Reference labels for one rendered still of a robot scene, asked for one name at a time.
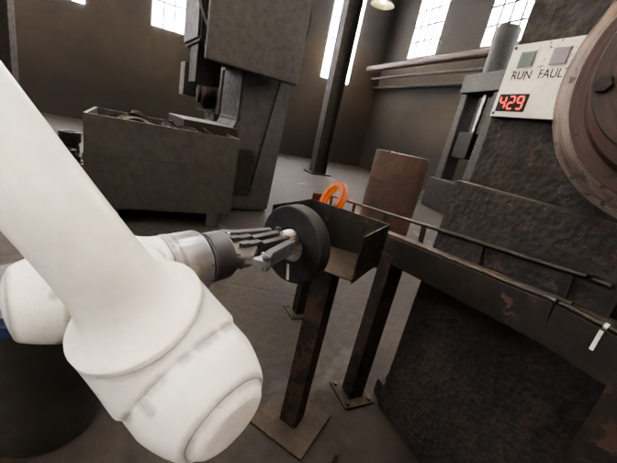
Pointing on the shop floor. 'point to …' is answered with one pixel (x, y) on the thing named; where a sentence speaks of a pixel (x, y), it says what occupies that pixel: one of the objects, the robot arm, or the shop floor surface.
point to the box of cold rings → (159, 164)
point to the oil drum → (394, 187)
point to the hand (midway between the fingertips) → (296, 236)
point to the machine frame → (542, 208)
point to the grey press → (246, 79)
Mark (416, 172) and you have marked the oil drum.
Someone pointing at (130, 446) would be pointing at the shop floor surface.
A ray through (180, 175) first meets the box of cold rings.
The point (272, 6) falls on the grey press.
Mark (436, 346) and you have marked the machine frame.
